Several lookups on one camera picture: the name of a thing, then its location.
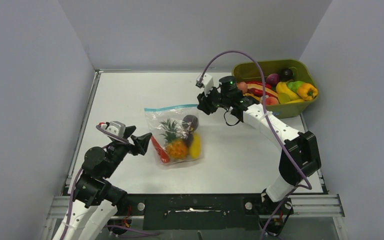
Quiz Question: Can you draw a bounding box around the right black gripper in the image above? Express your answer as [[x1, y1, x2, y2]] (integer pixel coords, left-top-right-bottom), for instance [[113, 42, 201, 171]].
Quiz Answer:
[[197, 84, 230, 115]]

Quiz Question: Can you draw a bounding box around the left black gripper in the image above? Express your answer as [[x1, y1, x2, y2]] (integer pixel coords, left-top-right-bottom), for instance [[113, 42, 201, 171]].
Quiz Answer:
[[103, 125, 152, 178]]

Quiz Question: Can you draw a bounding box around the dark red toy apple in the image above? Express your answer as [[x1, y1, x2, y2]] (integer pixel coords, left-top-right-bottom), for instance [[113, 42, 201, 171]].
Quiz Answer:
[[181, 114, 199, 133]]

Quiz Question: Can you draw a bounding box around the clear zip top bag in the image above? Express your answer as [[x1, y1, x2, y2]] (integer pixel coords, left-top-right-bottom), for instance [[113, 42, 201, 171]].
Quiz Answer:
[[144, 104, 203, 166]]

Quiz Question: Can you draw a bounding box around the toy pineapple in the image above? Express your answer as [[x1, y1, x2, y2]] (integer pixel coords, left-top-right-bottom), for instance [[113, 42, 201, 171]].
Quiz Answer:
[[159, 118, 189, 160]]

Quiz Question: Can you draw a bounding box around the yellow toy mango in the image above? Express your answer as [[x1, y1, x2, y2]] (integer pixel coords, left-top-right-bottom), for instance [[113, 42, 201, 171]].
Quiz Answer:
[[189, 133, 202, 159]]

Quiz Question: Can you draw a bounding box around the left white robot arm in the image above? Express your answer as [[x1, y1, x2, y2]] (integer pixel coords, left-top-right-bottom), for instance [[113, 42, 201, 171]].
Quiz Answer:
[[53, 121, 153, 240]]

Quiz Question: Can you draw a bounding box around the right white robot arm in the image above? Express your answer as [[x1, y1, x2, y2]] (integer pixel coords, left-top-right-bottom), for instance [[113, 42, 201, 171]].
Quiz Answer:
[[196, 74, 321, 214]]

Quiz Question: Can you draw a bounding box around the small pink toy peach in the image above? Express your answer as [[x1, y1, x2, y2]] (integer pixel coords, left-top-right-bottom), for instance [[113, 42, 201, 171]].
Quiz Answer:
[[237, 82, 248, 94]]

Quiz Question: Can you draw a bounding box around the olive green plastic bin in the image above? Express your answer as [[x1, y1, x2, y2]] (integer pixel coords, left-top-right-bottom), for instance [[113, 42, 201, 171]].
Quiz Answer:
[[232, 59, 320, 119]]

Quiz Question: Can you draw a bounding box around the red toy chili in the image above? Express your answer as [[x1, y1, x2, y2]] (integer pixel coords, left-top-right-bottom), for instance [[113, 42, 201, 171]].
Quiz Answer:
[[247, 88, 277, 97]]

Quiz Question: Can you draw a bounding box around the purple toy onion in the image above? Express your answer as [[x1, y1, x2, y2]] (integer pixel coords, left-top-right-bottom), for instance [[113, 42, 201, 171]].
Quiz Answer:
[[265, 73, 280, 87]]

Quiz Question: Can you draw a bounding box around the yellow toy banana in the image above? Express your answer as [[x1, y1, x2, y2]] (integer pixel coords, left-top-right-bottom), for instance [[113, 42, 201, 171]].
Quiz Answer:
[[275, 82, 304, 104]]

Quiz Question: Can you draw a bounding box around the dark purple toy plum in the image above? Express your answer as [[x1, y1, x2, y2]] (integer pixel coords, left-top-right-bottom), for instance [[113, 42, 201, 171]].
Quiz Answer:
[[278, 68, 294, 82]]

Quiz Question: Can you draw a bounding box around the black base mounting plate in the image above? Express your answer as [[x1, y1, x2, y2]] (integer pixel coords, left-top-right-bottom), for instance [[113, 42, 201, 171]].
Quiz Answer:
[[95, 193, 294, 231]]

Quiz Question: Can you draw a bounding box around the green toy pepper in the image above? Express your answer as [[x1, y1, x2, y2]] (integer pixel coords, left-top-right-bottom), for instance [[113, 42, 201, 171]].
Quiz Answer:
[[286, 80, 306, 93]]

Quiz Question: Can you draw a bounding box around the yellow toy bell pepper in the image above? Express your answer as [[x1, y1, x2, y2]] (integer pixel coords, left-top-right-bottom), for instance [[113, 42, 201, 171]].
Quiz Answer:
[[296, 83, 319, 101]]

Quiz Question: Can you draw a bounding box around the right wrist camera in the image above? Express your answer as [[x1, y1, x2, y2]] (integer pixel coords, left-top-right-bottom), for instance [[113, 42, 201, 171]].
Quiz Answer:
[[195, 73, 214, 96]]

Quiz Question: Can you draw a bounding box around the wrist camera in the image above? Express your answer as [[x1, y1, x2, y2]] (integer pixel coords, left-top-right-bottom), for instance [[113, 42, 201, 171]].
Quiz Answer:
[[97, 121, 126, 138], [195, 73, 214, 96]]

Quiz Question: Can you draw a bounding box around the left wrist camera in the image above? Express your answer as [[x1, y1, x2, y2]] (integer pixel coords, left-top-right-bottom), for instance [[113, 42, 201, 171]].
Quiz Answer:
[[97, 121, 126, 138]]

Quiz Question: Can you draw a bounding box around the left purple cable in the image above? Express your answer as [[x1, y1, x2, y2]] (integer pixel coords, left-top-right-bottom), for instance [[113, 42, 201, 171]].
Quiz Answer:
[[57, 123, 160, 240]]

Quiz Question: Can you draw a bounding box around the purple cable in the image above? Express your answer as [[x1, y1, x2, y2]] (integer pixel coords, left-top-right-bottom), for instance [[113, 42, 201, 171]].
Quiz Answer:
[[57, 123, 160, 240], [198, 50, 313, 240]]

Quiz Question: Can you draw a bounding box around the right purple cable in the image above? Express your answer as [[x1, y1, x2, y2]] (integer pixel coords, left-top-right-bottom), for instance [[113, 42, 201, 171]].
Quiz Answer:
[[198, 50, 313, 240]]

